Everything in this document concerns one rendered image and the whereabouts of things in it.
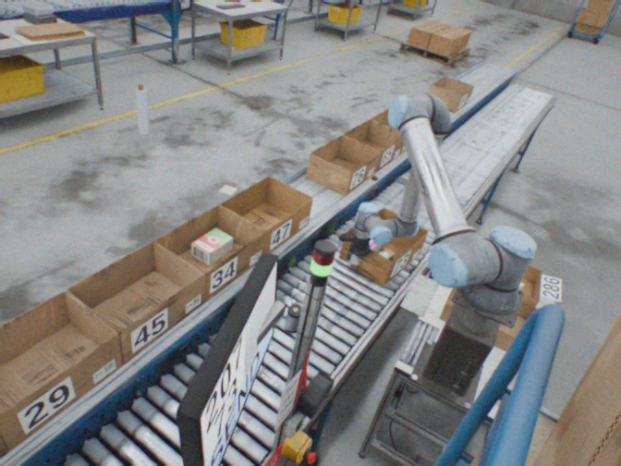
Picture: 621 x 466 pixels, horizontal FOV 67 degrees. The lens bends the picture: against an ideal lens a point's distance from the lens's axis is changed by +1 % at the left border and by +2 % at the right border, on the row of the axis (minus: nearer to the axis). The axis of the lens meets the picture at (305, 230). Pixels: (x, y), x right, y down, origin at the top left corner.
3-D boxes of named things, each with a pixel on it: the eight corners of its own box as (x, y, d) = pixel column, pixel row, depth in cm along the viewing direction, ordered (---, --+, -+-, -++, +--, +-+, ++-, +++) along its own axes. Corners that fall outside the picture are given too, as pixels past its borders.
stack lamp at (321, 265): (323, 278, 108) (328, 260, 104) (306, 269, 109) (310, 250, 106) (334, 268, 111) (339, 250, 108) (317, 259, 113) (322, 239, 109)
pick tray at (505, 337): (518, 359, 210) (529, 344, 204) (437, 318, 223) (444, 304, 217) (528, 321, 231) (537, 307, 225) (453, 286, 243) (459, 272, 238)
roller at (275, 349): (323, 393, 186) (325, 386, 183) (226, 325, 206) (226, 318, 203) (330, 385, 190) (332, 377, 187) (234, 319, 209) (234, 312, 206)
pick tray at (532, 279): (530, 315, 234) (540, 301, 228) (456, 285, 245) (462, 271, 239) (534, 283, 256) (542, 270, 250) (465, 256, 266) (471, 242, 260)
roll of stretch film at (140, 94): (140, 134, 477) (136, 87, 448) (137, 129, 484) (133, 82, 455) (151, 133, 483) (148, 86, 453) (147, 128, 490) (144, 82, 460)
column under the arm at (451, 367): (482, 367, 203) (514, 315, 183) (469, 412, 184) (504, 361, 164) (426, 338, 211) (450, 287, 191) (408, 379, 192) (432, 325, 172)
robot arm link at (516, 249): (530, 286, 160) (551, 246, 150) (489, 293, 155) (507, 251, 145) (502, 259, 172) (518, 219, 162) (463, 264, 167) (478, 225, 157)
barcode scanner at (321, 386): (333, 394, 152) (336, 378, 145) (312, 423, 145) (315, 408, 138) (316, 383, 155) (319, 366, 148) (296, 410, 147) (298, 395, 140)
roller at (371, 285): (392, 304, 232) (394, 298, 229) (307, 257, 252) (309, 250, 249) (395, 300, 236) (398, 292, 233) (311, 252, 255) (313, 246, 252)
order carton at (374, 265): (383, 287, 235) (392, 262, 224) (337, 257, 248) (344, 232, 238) (420, 254, 261) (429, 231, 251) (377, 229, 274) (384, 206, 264)
